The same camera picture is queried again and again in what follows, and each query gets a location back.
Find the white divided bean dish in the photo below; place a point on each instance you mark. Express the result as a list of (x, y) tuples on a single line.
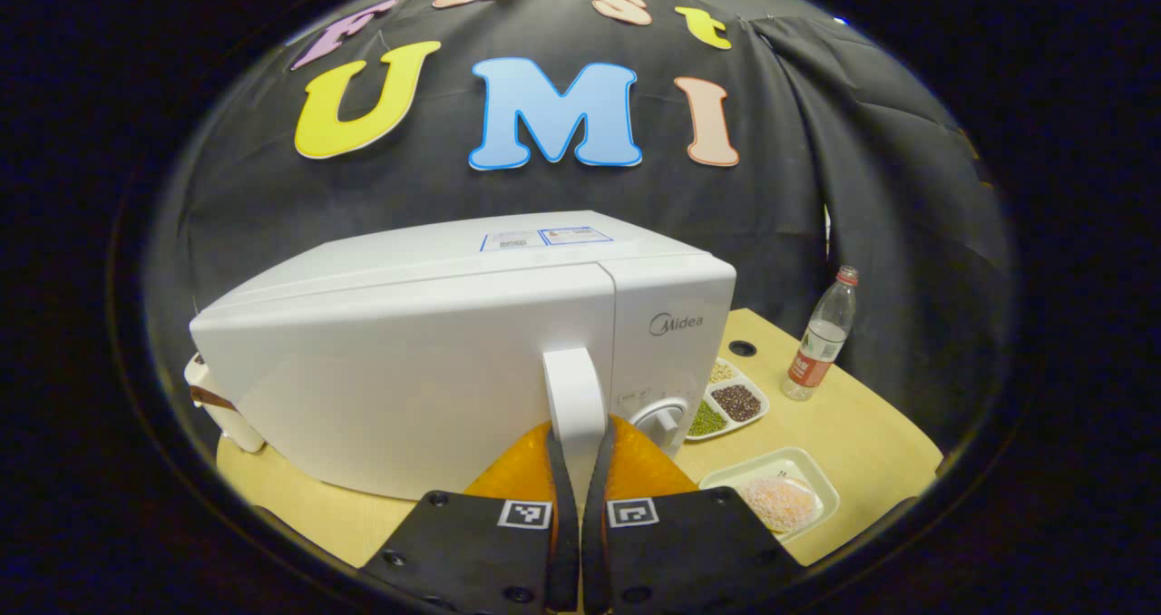
[(736, 402)]

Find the clear bottle with red label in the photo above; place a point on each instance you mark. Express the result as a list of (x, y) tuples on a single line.
[(821, 343)]

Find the white toaster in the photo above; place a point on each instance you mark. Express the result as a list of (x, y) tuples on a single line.
[(238, 429)]

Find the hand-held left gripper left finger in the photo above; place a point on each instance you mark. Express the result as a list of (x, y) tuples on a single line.
[(564, 524)]

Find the white microwave oven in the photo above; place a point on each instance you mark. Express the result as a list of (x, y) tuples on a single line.
[(408, 352)]

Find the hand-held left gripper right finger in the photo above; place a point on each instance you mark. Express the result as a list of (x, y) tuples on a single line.
[(594, 533)]

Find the pink orange round food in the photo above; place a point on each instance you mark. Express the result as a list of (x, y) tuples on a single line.
[(778, 504)]

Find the black backdrop cloth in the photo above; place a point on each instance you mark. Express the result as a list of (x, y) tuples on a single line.
[(771, 198)]

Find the pale green square plate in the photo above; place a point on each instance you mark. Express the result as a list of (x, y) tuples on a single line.
[(798, 465)]

